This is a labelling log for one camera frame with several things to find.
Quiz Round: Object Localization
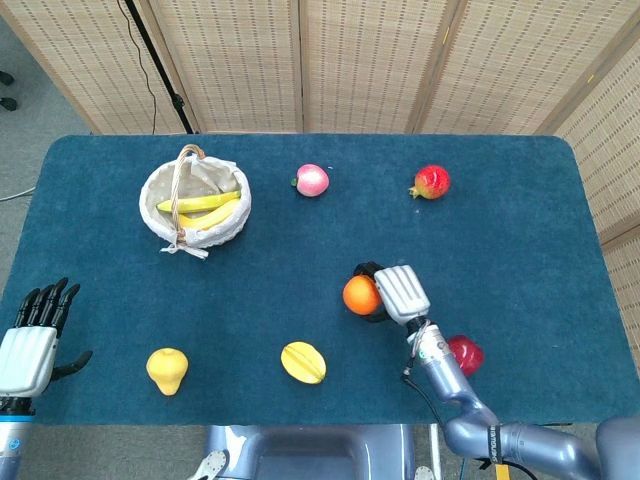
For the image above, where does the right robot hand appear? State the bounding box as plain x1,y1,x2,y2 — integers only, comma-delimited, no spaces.
353,261,432,327

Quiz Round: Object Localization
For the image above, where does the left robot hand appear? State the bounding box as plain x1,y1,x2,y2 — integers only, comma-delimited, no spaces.
0,277,94,399

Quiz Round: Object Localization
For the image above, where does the orange fruit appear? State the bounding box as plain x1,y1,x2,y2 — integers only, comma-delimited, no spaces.
342,275,384,316

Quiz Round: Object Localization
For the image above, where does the wicker basket with cloth liner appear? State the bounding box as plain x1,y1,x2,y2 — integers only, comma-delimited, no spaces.
138,143,253,260

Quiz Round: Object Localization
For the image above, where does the dark red apple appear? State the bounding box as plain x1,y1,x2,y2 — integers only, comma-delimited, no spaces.
446,334,485,377

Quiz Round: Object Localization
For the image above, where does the blue velvet tablecloth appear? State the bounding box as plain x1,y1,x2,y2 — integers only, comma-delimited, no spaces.
0,133,640,427

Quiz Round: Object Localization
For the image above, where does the red yellow pomegranate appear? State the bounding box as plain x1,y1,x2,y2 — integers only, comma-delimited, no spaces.
408,164,452,201

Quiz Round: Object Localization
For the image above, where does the yellow starfruit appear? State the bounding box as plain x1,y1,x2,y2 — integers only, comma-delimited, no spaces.
280,340,328,385

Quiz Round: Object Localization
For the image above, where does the yellow pear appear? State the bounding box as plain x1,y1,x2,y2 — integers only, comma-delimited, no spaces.
145,347,190,397

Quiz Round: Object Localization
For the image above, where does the pink peach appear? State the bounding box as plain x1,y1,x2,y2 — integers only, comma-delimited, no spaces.
290,163,331,198

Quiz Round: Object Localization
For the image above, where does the blue grey robot torso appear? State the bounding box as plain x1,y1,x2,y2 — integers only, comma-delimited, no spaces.
192,423,436,480

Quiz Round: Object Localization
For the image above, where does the yellow banana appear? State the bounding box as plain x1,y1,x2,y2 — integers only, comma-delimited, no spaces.
156,190,242,214
177,198,241,231

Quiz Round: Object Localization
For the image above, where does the black office chair base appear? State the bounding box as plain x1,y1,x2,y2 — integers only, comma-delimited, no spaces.
0,69,19,112

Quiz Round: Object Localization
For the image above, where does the black tripod stand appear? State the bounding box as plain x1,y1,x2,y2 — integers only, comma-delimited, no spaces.
123,0,200,135

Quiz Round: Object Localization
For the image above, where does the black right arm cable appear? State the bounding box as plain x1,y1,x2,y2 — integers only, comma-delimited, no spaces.
402,368,451,426

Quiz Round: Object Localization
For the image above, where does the white floor cable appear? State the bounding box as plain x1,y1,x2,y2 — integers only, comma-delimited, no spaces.
0,185,37,203

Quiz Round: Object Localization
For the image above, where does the thin black hanging cable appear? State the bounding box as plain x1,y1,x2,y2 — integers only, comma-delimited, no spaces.
116,0,159,135

